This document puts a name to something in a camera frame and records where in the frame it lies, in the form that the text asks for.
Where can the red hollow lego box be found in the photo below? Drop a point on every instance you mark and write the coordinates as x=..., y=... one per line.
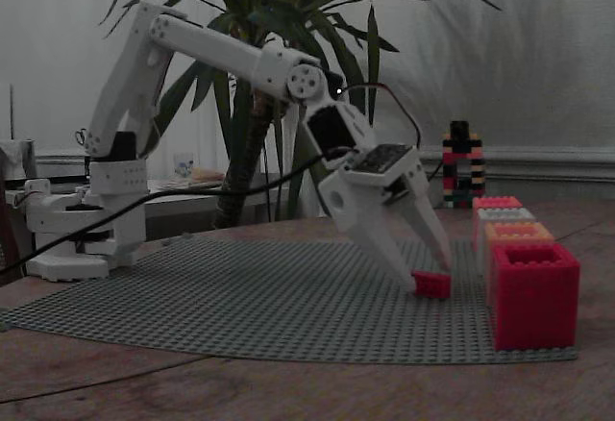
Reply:
x=535, y=301

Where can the gripper camera board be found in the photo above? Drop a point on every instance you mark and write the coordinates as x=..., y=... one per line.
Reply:
x=379, y=159

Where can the grey lego box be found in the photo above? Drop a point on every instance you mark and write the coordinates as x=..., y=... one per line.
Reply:
x=507, y=214

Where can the green yucca plant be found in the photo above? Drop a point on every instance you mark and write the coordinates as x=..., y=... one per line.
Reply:
x=355, y=80

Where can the orange lego box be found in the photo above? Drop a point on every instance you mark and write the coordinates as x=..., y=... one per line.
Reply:
x=519, y=232

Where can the printed drinking glass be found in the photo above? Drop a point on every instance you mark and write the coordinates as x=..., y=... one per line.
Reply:
x=183, y=166

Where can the grey metallic container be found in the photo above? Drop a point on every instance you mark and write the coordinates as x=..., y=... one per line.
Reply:
x=17, y=159

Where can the grey Lego baseplate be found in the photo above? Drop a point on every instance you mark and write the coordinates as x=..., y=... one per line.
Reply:
x=240, y=296

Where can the red Lego brick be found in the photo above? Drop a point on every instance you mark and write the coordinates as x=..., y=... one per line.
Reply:
x=432, y=285

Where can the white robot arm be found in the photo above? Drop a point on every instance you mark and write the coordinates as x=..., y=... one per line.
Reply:
x=216, y=56

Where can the pink lego box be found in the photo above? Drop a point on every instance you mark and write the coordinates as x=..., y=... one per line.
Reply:
x=497, y=202

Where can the multicolour Lego tower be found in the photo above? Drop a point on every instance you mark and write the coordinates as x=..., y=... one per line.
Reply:
x=461, y=171

